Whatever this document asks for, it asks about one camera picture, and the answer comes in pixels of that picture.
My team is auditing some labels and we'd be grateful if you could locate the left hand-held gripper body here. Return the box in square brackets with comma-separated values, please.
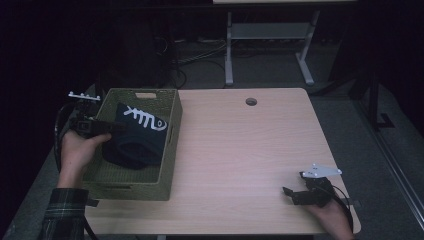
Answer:
[68, 91, 114, 140]

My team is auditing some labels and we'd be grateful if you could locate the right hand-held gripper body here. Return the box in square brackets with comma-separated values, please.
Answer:
[299, 163, 343, 209]

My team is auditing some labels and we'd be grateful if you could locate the navy cloth white fishbone print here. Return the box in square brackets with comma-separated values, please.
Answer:
[101, 102, 170, 171]

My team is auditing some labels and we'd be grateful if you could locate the green woven basket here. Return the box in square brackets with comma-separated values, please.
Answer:
[81, 87, 184, 202]

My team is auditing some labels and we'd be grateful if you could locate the person's right hand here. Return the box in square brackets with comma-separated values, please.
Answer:
[304, 199, 355, 240]

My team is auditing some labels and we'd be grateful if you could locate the person's left hand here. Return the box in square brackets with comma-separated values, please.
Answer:
[56, 129, 113, 190]

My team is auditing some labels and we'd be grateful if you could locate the black metal stand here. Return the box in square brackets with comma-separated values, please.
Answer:
[316, 61, 396, 132]
[93, 73, 105, 101]

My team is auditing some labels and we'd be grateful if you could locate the right hand-held gripper black cable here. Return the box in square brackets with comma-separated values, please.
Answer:
[328, 184, 355, 233]

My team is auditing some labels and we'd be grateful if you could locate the aluminium floor rail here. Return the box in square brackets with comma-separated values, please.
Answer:
[352, 98, 424, 232]

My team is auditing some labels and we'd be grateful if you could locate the tangle of floor cables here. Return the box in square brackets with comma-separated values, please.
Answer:
[154, 35, 228, 90]

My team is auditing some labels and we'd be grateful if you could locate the white metal desk frame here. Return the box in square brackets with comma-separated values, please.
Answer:
[212, 0, 358, 87]

